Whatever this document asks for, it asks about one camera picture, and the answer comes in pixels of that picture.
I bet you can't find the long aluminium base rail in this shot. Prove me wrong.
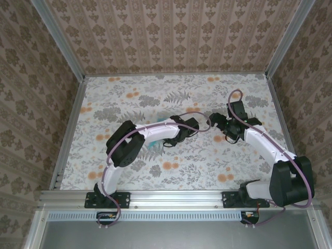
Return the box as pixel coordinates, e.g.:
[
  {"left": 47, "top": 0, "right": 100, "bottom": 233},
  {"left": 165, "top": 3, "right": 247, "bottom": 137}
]
[{"left": 37, "top": 189, "right": 322, "bottom": 210}]

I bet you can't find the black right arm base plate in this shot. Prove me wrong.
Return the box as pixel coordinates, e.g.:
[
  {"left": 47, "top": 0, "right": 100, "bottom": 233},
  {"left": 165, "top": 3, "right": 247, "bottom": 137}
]
[{"left": 222, "top": 191, "right": 270, "bottom": 209}]

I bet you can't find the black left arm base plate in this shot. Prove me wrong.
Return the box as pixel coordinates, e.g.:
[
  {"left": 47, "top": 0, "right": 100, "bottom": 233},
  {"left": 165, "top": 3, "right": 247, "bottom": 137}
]
[{"left": 85, "top": 191, "right": 131, "bottom": 209}]

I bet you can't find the white slotted cable duct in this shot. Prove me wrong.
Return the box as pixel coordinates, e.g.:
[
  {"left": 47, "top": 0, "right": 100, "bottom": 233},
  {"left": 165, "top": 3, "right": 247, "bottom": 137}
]
[{"left": 48, "top": 210, "right": 246, "bottom": 221}]

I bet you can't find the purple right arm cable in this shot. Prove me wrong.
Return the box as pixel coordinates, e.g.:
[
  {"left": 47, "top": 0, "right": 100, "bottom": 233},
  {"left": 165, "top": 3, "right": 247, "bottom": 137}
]
[{"left": 227, "top": 89, "right": 315, "bottom": 229}]

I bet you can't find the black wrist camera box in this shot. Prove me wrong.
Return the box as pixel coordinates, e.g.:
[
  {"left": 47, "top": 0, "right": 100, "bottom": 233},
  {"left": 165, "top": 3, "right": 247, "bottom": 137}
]
[
  {"left": 185, "top": 117, "right": 200, "bottom": 130},
  {"left": 226, "top": 100, "right": 247, "bottom": 120}
]

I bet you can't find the teal cloth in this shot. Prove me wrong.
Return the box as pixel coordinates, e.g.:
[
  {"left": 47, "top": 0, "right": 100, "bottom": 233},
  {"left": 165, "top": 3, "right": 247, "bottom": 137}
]
[{"left": 146, "top": 115, "right": 168, "bottom": 151}]

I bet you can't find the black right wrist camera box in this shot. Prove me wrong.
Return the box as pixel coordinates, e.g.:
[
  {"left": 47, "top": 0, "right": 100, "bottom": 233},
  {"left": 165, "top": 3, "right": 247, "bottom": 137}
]
[{"left": 226, "top": 100, "right": 247, "bottom": 120}]

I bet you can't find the aluminium corner post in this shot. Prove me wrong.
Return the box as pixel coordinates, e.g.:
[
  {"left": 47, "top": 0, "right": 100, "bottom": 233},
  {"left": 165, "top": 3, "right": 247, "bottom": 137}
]
[
  {"left": 32, "top": 0, "right": 86, "bottom": 80},
  {"left": 266, "top": 0, "right": 312, "bottom": 78}
]

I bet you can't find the aluminium side rail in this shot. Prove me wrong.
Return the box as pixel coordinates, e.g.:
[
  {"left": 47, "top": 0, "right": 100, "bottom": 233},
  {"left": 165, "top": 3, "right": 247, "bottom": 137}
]
[
  {"left": 267, "top": 74, "right": 307, "bottom": 189},
  {"left": 50, "top": 76, "right": 88, "bottom": 192}
]

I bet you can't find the grey metal panel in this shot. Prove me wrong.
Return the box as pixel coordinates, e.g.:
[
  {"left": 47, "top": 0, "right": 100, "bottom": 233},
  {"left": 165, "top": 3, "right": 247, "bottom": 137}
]
[{"left": 38, "top": 220, "right": 321, "bottom": 249}]

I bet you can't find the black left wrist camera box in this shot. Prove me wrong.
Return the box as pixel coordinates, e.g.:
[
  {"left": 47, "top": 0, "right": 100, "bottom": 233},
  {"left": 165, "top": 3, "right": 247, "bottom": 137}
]
[{"left": 185, "top": 117, "right": 200, "bottom": 130}]

